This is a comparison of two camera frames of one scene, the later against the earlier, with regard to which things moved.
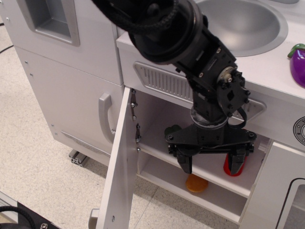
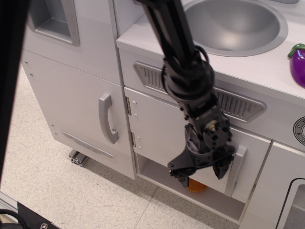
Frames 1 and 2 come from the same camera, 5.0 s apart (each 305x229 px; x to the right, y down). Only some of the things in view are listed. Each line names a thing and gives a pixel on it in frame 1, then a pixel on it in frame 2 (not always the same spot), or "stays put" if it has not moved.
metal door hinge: [133, 104] → [128, 106]
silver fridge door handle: [105, 102] stays put
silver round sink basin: [246, 27] stays put
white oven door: [279, 201] stays put
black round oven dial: [299, 130] stays put
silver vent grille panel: [174, 82] stays put
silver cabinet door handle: [93, 218] → [236, 170]
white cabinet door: [119, 209] → [158, 131]
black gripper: [235, 141] → [187, 163]
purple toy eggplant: [297, 56] stays put
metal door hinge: [137, 136] → [134, 140]
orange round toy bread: [195, 183] stays put
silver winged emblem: [84, 143] stays put
